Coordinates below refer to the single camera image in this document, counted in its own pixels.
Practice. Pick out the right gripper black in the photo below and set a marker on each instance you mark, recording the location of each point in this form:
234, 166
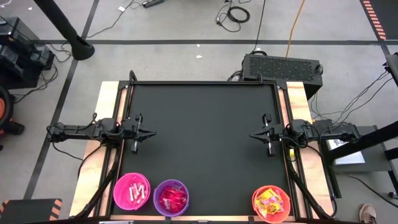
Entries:
270, 133

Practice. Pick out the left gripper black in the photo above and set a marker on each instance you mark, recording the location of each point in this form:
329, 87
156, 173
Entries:
135, 133

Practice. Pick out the Smarties candy roll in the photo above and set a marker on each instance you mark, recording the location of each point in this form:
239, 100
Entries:
140, 190
132, 193
136, 189

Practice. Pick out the red Skittles candy pack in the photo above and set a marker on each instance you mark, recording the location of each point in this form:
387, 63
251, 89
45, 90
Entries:
183, 193
180, 203
174, 194
166, 190
164, 200
169, 206

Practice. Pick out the yellow Sour Patch candy pack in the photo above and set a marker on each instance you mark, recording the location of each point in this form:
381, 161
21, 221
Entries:
265, 196
260, 207
278, 209
276, 199
270, 209

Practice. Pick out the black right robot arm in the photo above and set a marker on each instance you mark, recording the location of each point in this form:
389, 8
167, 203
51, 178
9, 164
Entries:
326, 132

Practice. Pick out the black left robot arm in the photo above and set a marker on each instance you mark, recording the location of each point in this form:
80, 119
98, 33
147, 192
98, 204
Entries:
81, 132

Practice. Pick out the yellow tag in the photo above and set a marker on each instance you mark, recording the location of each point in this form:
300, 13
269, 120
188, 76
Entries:
291, 153

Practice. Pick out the purple plastic bucket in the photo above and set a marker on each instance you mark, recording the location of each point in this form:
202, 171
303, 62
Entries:
157, 199

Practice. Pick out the light wooden board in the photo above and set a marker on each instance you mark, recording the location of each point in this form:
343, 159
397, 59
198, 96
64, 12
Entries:
90, 168
311, 174

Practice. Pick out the pink plastic bucket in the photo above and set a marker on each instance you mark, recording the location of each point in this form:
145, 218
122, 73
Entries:
121, 196

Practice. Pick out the black computer tower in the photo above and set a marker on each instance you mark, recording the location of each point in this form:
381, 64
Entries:
281, 70

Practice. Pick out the orange plastic bucket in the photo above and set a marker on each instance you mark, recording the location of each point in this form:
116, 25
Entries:
286, 202

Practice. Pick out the black support strut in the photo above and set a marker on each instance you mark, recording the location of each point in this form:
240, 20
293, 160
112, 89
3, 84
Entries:
97, 193
308, 193

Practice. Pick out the white printed sheet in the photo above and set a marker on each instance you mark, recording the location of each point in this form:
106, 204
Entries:
348, 157

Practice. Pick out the black metal stand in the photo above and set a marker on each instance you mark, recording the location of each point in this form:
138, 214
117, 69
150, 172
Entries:
373, 140

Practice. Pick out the black power strip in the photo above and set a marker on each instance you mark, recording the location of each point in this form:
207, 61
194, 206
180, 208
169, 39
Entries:
152, 3

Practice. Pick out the person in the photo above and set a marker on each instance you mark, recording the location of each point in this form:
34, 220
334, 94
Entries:
367, 214

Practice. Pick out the black pole with round base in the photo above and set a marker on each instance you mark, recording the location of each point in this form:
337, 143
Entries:
62, 26

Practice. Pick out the black mat striped corners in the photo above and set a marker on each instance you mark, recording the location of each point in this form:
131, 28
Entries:
28, 211

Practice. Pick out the orange black floor machine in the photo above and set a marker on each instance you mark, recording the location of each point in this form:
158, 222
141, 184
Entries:
4, 109

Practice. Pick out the black equipment box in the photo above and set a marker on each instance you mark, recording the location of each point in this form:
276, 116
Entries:
18, 56

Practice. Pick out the black monitor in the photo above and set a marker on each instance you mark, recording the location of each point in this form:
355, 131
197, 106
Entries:
393, 67

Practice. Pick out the black mat striped edge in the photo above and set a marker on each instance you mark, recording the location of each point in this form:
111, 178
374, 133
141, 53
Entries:
388, 15

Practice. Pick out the black table frame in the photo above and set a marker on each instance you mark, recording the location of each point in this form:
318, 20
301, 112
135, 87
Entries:
202, 82

